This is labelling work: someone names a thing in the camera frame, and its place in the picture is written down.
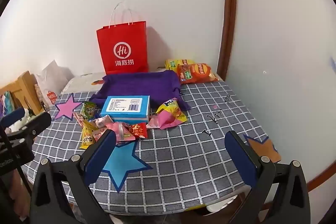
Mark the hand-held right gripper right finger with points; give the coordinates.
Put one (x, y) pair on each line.
(240, 161)

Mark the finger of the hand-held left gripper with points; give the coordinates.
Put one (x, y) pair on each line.
(14, 116)
(39, 121)

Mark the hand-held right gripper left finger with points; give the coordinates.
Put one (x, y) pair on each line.
(101, 158)

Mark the yellow cartoon snack packet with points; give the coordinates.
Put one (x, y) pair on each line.
(88, 138)

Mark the large pink snack packet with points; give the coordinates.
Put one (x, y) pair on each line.
(122, 132)

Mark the red snack packet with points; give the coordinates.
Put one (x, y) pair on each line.
(137, 130)

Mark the purple fabric bin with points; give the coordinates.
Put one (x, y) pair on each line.
(136, 85)

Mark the pile of plush toys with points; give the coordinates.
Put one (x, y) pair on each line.
(8, 104)

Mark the wooden chair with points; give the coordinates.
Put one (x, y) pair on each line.
(25, 85)

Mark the small red white candy packet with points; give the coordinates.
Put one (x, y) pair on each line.
(78, 119)

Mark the white plastic bag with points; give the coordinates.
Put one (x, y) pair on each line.
(52, 77)

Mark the blue tissue box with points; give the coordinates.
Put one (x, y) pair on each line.
(123, 117)

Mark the green snack packet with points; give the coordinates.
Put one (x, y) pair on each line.
(88, 109)

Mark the brown wooden baseboard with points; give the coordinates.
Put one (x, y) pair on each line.
(323, 176)

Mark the yellow pink snack packet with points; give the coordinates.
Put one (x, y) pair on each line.
(170, 108)

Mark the orange chip bag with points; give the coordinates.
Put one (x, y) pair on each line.
(197, 73)

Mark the yellow chip bag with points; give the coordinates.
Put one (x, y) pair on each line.
(172, 64)

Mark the red paper bag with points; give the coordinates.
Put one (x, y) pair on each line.
(123, 37)

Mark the brown wooden door frame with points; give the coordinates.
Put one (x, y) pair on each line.
(229, 16)

